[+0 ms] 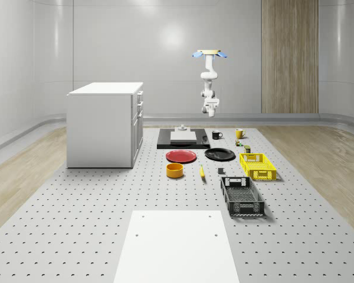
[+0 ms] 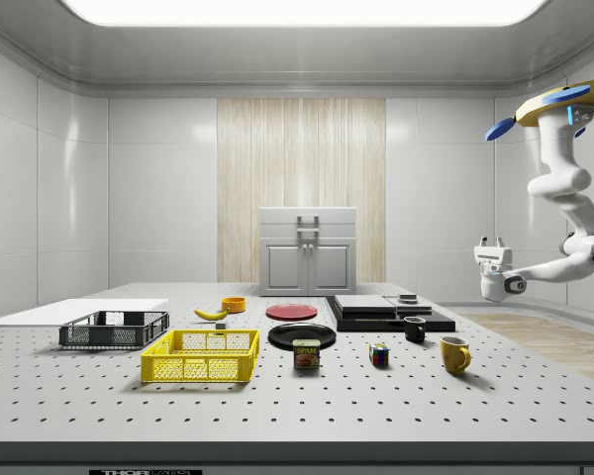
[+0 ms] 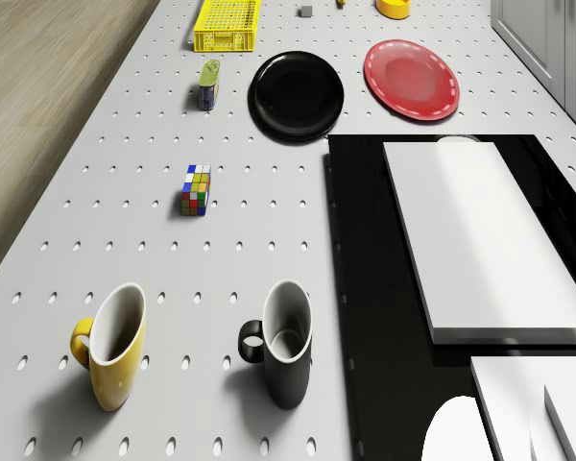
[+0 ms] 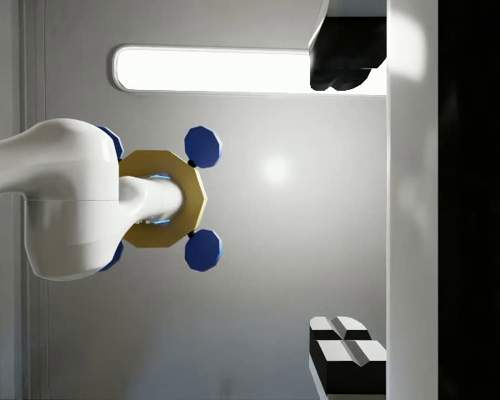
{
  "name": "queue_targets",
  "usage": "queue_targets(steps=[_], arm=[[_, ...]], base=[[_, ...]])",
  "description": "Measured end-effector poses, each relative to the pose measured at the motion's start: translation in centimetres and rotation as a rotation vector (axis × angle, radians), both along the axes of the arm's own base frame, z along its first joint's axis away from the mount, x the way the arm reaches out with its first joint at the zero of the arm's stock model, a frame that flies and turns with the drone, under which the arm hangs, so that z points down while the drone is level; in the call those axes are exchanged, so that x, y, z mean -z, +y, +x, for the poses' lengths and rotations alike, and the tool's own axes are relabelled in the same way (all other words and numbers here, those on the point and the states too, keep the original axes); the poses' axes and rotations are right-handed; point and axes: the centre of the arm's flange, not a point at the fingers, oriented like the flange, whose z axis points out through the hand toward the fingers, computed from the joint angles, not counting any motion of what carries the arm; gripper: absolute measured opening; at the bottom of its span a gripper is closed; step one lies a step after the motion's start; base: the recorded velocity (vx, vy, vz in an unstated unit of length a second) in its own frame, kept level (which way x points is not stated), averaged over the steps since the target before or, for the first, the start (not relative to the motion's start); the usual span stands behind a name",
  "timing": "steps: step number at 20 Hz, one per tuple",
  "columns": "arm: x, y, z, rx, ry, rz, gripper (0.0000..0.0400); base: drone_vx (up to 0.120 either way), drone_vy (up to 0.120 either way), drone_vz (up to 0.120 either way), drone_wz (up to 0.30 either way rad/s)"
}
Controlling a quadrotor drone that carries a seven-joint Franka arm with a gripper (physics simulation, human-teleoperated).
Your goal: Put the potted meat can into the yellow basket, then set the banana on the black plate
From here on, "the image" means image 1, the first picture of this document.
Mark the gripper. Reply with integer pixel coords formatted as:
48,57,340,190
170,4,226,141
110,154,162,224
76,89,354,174
204,95,221,109

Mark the black plate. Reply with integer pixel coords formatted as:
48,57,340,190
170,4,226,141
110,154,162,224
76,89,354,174
204,147,237,162

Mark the black stove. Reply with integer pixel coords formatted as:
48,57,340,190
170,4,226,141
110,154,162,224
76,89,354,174
156,124,211,150

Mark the red plate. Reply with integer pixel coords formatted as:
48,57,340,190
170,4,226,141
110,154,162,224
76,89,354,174
165,149,198,164

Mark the yellow bowl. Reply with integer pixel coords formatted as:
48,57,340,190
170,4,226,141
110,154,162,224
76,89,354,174
165,162,185,179

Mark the yellow basket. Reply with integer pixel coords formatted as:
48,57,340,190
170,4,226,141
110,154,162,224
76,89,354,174
239,152,278,181

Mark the dark grey basket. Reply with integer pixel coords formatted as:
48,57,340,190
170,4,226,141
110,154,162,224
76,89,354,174
219,176,266,218

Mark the white cabinet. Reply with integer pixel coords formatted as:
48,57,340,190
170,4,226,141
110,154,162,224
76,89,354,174
66,81,145,169

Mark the white board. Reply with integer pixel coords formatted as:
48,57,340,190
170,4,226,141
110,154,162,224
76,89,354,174
113,210,241,283

